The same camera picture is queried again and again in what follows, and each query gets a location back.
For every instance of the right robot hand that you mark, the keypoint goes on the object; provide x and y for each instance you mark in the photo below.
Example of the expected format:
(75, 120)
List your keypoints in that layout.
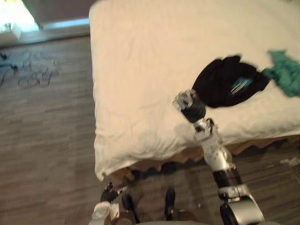
(192, 111)

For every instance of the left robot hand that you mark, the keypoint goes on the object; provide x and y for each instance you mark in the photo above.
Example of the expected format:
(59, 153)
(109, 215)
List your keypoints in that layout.
(110, 192)

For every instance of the black cloth with blue print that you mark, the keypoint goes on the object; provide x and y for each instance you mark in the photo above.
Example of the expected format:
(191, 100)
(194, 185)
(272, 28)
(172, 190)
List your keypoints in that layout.
(220, 82)

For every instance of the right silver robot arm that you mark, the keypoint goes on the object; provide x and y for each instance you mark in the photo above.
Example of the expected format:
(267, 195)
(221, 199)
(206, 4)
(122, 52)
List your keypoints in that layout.
(218, 159)

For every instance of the white bed duvet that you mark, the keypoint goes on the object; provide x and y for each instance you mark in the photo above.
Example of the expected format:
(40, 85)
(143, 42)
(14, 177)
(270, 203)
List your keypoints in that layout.
(150, 89)

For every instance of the beige bed base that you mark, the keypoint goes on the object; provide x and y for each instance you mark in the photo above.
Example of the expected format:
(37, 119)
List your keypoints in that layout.
(150, 164)

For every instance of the green cloth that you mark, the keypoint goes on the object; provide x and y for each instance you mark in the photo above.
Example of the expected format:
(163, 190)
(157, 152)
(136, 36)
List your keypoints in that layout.
(286, 72)

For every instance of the left dark robot foot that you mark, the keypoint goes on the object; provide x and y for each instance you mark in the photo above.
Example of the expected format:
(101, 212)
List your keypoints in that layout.
(129, 206)

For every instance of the dark robot foot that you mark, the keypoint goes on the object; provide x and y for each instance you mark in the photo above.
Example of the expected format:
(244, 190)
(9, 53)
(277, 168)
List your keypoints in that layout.
(170, 203)
(129, 206)

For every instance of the right dark robot foot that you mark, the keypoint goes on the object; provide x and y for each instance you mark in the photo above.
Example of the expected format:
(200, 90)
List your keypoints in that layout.
(170, 203)

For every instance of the white box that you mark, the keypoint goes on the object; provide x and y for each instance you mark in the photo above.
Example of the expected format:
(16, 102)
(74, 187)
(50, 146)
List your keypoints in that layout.
(9, 35)

